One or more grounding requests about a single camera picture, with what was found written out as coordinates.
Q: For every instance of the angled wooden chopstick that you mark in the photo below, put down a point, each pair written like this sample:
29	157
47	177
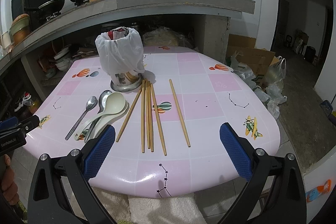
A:
129	113

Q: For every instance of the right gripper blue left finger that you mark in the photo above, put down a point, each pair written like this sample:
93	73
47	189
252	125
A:
99	148

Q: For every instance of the black wok on stove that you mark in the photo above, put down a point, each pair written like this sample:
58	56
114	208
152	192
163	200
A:
51	7

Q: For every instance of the cardboard box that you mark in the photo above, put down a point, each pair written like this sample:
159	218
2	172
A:
244	51

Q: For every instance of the person left hand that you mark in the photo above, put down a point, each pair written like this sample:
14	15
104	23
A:
8	185

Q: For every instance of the small steel spoon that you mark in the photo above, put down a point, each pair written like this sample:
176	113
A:
90	104

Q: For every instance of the yellow bag under counter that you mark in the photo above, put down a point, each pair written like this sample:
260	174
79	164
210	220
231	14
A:
163	36

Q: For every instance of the steel utensil holder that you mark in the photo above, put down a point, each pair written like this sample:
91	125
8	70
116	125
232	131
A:
126	82

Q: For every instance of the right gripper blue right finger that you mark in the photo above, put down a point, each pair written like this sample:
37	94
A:
239	150

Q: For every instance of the separate wooden chopstick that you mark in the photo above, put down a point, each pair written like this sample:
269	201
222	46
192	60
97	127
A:
179	113

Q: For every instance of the white plastic rice scoop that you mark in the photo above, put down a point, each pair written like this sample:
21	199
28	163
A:
107	120

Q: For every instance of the cream plastic ladle spoon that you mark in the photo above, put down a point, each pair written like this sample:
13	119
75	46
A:
114	104

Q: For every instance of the stack of white bowls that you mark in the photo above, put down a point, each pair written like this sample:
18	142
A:
63	59

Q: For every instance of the white plastic bag on holder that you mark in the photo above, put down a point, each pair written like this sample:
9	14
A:
120	50

